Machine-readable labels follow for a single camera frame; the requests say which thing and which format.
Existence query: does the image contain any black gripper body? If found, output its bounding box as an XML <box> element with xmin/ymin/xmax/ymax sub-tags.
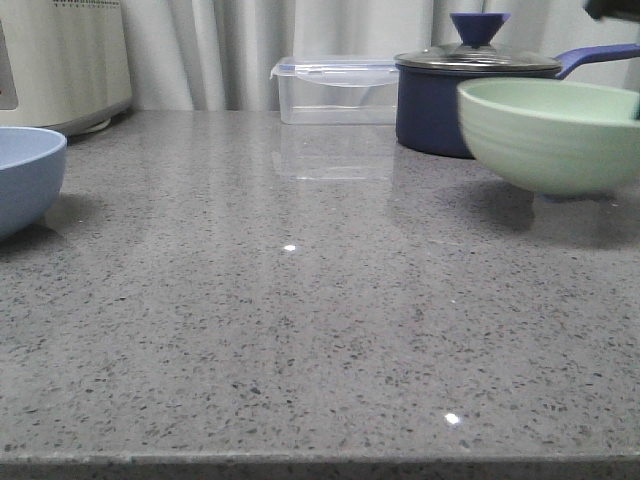
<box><xmin>584</xmin><ymin>0</ymin><xmax>640</xmax><ymax>21</ymax></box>

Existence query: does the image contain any green bowl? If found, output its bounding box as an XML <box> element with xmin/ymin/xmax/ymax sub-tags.
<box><xmin>457</xmin><ymin>78</ymin><xmax>639</xmax><ymax>196</ymax></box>

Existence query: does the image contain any blue bowl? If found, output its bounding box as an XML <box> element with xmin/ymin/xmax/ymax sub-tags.
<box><xmin>1</xmin><ymin>126</ymin><xmax>67</xmax><ymax>239</ymax></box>

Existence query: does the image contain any glass pot lid blue knob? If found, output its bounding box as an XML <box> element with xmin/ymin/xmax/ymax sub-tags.
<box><xmin>394</xmin><ymin>12</ymin><xmax>562</xmax><ymax>74</ymax></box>

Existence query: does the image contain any dark blue saucepan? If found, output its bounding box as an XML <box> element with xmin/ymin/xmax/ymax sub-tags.
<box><xmin>395</xmin><ymin>43</ymin><xmax>639</xmax><ymax>159</ymax></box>

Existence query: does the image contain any clear plastic food container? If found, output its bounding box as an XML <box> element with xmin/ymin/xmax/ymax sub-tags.
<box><xmin>271</xmin><ymin>55</ymin><xmax>399</xmax><ymax>125</ymax></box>

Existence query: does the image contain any cream white toaster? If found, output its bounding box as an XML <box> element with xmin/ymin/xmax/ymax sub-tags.
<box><xmin>1</xmin><ymin>1</ymin><xmax>132</xmax><ymax>135</ymax></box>

